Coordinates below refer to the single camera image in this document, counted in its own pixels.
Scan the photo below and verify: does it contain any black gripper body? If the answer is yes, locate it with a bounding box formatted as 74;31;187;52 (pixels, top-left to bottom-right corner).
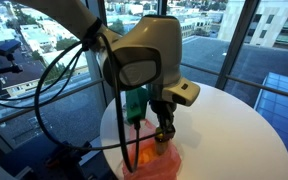
149;99;178;130

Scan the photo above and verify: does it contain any orange plastic bag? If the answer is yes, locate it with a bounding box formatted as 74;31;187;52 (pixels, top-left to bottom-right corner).
122;119;182;180

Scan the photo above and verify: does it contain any black and orange clamp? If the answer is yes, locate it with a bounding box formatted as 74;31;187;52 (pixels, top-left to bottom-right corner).
44;141;94;180

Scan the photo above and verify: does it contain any grey metal window railing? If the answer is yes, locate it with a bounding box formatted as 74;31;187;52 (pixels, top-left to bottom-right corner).
0;61;288;132

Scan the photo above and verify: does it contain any thin black cable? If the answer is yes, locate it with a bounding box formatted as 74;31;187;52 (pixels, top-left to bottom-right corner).
33;39;163;152
0;46;85;111

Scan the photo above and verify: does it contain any white round pedestal table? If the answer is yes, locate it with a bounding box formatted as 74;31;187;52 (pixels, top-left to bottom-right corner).
99;81;288;180

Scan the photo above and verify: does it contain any black camera on stand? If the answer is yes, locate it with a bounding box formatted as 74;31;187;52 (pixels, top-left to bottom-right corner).
0;39;24;78

